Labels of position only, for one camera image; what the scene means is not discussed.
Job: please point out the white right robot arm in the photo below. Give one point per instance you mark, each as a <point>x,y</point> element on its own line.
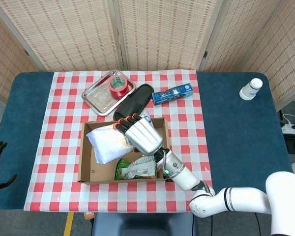
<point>248,199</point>

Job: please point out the bamboo folding screen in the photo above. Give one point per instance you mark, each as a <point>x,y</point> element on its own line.
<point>162,34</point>

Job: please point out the white paper cup blue print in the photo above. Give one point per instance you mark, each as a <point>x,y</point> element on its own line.
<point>249,91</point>

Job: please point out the red white checkered tablecloth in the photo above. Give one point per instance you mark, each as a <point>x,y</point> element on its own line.
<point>61,147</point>

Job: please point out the stainless steel tray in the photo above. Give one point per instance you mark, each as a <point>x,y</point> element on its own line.
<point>98,97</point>

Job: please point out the white power strip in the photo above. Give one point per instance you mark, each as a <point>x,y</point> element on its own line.
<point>291,129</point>

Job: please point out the white bread bag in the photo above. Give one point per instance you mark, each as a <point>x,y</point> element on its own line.
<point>108,145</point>

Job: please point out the orange-tipped silver right hand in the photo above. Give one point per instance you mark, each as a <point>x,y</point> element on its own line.
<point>143,137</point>

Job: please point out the red tape roll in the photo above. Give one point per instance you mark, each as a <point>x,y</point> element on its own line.
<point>119,93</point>

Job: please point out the blue cling wrap box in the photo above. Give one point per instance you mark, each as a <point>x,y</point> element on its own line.
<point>172,96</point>

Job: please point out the black slipper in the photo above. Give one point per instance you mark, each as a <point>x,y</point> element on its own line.
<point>135,103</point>

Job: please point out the green snack packet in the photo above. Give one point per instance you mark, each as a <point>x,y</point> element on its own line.
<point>135,172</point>

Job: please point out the orange floor item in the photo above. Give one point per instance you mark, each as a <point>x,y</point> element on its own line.
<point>89,215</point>

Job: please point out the open brown cardboard box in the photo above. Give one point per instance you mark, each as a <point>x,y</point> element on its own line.
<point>88,169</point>

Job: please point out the dark blue chair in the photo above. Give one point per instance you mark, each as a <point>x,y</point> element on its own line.
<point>142,225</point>

